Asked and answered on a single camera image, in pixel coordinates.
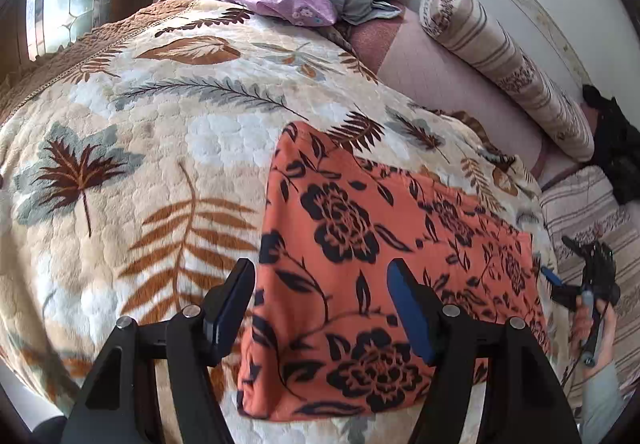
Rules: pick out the black clothes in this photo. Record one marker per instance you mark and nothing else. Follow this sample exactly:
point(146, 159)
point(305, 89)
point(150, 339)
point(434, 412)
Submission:
point(617, 143)

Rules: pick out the brown quilted bedspread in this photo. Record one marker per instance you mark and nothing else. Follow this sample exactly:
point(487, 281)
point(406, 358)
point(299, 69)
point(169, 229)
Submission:
point(60, 53)

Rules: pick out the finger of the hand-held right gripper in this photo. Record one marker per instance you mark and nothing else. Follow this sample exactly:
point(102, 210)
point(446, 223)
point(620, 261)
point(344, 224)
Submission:
point(574, 246)
point(551, 276)

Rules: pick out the person's right forearm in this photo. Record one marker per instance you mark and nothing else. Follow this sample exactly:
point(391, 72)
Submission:
point(600, 404)

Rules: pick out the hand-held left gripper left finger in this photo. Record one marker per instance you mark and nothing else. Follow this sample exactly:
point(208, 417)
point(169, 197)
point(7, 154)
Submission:
point(235, 314)

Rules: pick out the person's right hand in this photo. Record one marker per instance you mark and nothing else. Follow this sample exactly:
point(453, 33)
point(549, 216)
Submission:
point(607, 349)

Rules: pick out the leaf print blanket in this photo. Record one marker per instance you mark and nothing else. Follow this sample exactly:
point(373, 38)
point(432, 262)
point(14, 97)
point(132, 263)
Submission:
point(150, 148)

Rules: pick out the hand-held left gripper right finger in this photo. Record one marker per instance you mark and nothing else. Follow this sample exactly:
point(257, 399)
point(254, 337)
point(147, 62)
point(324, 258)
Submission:
point(407, 309)

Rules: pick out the striped bolster pillow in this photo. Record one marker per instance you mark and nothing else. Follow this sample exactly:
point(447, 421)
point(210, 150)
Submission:
point(505, 68)

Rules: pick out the striped floral pillow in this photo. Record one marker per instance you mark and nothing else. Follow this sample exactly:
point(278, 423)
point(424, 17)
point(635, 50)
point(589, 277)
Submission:
point(590, 209)

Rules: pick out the orange floral shirt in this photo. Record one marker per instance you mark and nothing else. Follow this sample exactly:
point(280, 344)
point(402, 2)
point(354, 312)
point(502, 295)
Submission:
point(350, 234)

